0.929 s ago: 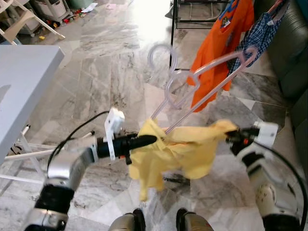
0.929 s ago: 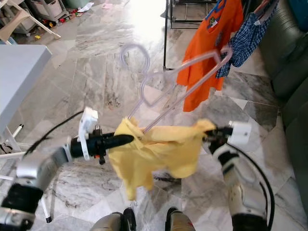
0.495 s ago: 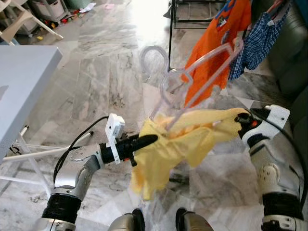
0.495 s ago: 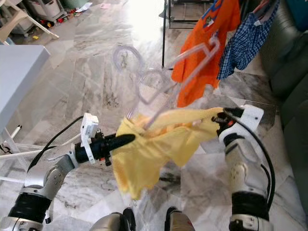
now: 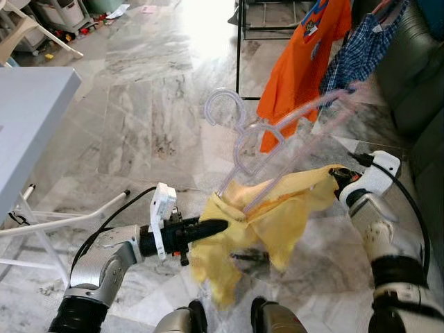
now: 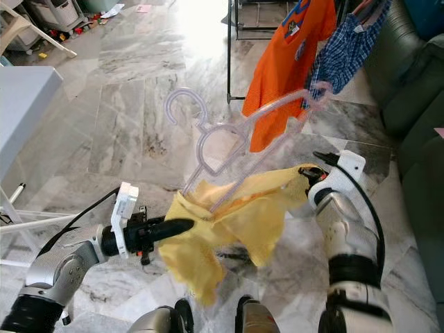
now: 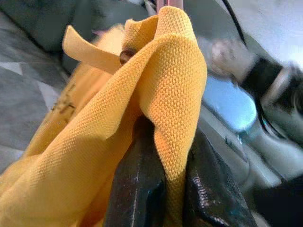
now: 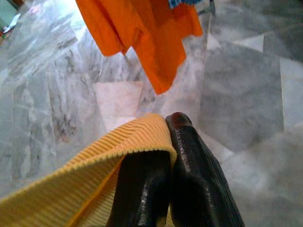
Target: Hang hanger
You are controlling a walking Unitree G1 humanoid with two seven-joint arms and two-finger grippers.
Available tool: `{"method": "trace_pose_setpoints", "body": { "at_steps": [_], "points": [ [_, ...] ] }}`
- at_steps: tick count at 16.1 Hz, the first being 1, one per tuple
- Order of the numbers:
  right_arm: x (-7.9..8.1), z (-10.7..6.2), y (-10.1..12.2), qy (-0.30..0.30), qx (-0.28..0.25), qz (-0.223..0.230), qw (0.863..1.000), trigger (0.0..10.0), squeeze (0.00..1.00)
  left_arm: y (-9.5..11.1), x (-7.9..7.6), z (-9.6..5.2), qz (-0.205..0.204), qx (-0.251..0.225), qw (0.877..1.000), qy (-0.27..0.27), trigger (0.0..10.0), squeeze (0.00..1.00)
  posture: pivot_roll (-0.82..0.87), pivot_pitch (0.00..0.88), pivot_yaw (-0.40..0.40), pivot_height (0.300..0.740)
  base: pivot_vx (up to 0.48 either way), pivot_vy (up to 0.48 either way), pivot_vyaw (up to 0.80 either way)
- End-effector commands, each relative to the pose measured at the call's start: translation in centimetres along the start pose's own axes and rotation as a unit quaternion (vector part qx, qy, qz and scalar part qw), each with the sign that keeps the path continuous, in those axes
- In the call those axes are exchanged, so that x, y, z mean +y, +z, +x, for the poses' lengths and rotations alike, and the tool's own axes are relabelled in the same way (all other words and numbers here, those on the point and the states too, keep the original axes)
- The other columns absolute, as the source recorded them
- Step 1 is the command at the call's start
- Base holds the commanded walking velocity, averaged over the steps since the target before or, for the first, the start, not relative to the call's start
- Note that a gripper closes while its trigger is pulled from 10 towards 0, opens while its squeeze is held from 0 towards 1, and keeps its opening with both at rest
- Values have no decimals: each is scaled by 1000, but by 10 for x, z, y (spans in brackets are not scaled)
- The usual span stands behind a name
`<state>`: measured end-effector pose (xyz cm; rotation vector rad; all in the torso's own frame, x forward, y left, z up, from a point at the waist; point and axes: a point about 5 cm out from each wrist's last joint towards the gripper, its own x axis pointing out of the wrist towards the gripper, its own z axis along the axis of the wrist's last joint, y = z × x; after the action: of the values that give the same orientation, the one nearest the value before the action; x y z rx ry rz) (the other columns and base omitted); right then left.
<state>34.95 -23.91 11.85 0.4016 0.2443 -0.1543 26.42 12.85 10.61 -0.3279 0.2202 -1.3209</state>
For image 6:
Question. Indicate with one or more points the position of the blue plaid shirt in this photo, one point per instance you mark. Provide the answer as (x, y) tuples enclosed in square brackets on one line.
[(347, 55)]

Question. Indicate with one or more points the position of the red plastic hanger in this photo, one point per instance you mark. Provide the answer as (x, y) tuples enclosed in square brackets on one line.
[(371, 7)]

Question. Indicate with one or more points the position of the dark green sofa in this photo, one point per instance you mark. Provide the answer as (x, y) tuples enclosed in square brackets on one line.
[(416, 104)]

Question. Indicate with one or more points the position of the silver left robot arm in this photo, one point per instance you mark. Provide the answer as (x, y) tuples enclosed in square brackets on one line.
[(62, 267)]

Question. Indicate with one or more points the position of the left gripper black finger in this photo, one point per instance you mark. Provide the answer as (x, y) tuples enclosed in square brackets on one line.
[(177, 229)]

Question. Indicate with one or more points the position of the black metal drying rack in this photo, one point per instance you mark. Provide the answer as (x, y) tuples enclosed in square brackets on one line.
[(229, 48)]

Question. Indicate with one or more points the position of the orange printed t-shirt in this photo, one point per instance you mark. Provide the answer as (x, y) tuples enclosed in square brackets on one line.
[(284, 76)]

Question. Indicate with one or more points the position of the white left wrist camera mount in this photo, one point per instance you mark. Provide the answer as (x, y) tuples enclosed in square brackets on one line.
[(126, 208)]

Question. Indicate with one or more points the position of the robot leg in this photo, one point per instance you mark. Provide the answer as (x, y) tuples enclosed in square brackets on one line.
[(257, 316), (163, 319)]

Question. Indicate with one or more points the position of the yellow shirt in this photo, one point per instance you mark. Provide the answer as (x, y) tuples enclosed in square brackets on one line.
[(250, 222)]

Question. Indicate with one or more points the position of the pink paper sheet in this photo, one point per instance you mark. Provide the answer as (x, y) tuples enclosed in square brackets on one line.
[(143, 9)]

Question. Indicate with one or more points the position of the robot right leg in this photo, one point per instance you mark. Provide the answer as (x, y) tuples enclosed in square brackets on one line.
[(257, 316)]

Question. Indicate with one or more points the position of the pale pink plastic hanger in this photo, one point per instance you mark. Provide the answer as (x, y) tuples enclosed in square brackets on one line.
[(205, 149)]

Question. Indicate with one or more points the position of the robot left leg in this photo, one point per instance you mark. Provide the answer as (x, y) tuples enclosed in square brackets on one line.
[(163, 319)]

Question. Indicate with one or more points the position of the white drawer storage rack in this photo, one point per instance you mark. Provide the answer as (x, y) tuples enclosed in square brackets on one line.
[(55, 14)]

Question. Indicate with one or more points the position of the pink cushion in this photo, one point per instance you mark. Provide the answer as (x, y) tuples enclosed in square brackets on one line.
[(439, 132)]

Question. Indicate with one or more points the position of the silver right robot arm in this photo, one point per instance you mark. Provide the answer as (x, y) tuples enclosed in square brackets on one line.
[(347, 236)]

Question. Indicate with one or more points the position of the white paper sheet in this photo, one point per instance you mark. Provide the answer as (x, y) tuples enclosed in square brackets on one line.
[(112, 11)]

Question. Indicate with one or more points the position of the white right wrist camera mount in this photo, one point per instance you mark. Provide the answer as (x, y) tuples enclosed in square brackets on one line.
[(343, 175)]

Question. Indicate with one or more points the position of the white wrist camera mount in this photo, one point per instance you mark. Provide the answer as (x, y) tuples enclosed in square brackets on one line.
[(126, 208), (343, 175)]

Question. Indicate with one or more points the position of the white baby high chair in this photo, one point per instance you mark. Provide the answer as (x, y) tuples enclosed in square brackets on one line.
[(28, 31)]

